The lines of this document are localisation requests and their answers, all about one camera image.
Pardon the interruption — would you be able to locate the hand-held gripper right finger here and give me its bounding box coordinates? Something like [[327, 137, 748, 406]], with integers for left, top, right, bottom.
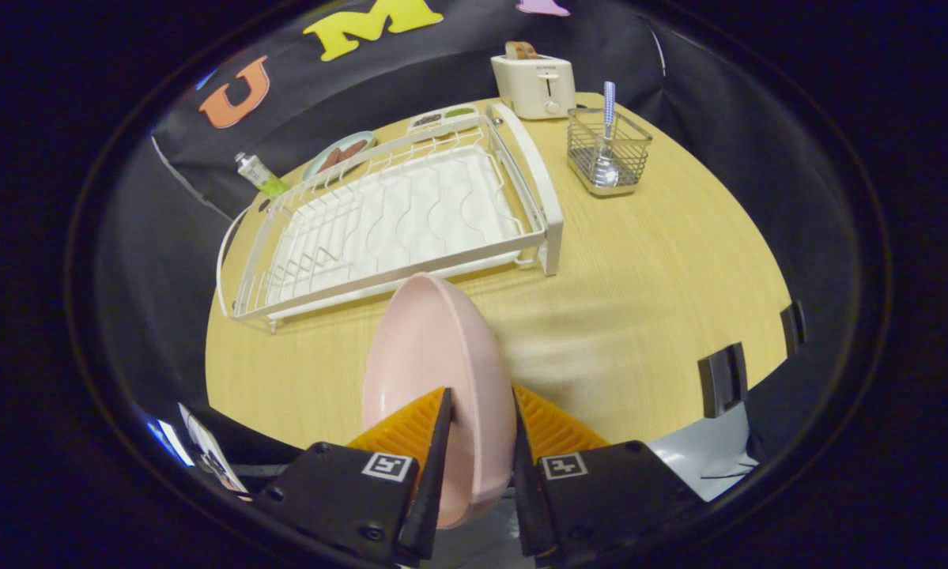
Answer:
[[512, 385, 708, 568]]

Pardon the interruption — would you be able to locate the white wire dish rack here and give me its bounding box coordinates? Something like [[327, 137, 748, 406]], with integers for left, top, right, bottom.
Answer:
[[216, 103, 565, 333]]

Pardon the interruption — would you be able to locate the blue checkered handle spoon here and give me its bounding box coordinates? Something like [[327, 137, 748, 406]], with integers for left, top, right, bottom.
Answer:
[[592, 81, 621, 188]]

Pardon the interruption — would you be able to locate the clear bottle with green liquid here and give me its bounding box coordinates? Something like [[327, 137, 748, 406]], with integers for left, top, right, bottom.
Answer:
[[234, 152, 290, 198]]

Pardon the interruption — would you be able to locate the black backdrop cloth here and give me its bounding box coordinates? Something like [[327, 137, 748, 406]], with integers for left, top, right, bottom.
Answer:
[[94, 0, 870, 475]]

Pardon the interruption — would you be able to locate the pink plate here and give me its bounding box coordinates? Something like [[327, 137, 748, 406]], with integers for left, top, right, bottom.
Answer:
[[361, 273, 517, 529]]

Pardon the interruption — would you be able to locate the black table clamp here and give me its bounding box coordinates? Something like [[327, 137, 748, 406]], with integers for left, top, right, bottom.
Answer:
[[697, 342, 750, 419], [780, 301, 806, 356]]

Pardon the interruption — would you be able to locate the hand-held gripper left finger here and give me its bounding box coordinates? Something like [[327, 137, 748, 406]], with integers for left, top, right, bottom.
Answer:
[[252, 387, 453, 568]]

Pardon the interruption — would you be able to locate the cream toaster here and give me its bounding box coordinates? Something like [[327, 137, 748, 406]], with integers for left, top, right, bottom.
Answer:
[[490, 54, 576, 121]]

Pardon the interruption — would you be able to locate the pale blue serving plate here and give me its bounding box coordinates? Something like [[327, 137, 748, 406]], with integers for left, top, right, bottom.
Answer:
[[301, 130, 377, 183]]

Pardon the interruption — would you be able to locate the white two-compartment dish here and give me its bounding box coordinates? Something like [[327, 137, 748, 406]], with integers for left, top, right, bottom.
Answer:
[[407, 104, 481, 135]]

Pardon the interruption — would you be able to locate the metal wire basket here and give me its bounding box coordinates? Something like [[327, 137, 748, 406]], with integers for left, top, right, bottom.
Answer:
[[566, 107, 653, 198]]

